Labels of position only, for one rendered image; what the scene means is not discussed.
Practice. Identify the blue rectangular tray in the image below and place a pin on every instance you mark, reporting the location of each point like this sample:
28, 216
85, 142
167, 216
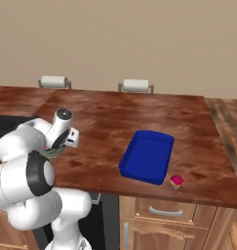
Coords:
147, 158

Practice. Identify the pink frosted cupcake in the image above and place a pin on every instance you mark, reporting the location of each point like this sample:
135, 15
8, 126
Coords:
177, 181

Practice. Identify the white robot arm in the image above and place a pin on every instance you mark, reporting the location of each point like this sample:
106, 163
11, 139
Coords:
22, 182

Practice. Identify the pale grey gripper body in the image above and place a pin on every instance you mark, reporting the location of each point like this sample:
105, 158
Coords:
55, 151

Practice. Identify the wooden drawer front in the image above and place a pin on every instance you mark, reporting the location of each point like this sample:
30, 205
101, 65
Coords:
188, 208

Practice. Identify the plain wooden cupboard door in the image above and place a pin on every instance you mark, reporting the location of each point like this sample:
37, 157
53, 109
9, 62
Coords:
6, 234

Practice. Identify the black dishwasher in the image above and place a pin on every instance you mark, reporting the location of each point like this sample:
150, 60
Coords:
105, 224

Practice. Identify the black sink basin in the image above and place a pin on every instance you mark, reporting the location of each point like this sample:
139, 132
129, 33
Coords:
7, 123

